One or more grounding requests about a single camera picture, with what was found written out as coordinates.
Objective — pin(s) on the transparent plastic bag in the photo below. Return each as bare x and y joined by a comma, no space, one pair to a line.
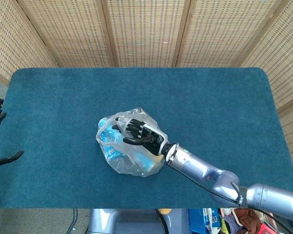
131,168

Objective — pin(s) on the white blue printed packet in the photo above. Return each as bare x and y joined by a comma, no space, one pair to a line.
213,219

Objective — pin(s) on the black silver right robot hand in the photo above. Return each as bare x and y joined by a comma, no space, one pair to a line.
151,143

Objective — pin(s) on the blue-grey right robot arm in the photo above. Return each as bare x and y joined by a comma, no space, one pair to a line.
197,163

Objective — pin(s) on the brown cloth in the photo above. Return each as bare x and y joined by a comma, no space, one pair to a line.
246,219

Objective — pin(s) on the yellow-green cloth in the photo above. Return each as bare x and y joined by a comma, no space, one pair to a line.
225,229

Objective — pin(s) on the blue carpet table cover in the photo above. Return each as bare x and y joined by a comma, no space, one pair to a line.
210,97

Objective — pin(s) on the yellow packaged item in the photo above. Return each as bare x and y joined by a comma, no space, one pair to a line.
158,158

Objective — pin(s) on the red box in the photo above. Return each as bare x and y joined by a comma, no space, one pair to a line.
265,229

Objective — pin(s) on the blue plastic basket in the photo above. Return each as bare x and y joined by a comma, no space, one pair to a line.
196,220

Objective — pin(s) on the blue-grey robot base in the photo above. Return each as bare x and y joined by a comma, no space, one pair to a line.
131,224

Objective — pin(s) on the orange ball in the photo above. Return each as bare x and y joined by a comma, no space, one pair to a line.
164,210

